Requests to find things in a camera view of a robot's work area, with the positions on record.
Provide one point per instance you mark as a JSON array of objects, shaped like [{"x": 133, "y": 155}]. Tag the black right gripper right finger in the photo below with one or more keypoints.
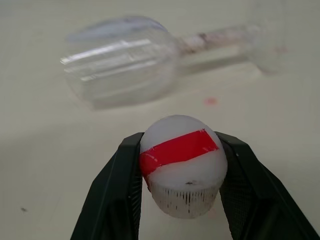
[{"x": 260, "y": 190}]

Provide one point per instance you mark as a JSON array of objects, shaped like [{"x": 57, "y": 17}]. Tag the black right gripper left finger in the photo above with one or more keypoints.
[{"x": 112, "y": 190}]

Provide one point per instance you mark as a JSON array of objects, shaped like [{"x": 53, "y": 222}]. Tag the white cap with red tape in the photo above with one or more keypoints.
[{"x": 183, "y": 165}]

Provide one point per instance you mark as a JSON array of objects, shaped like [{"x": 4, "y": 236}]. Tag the clear plastic wine glass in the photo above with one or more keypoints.
[{"x": 120, "y": 67}]

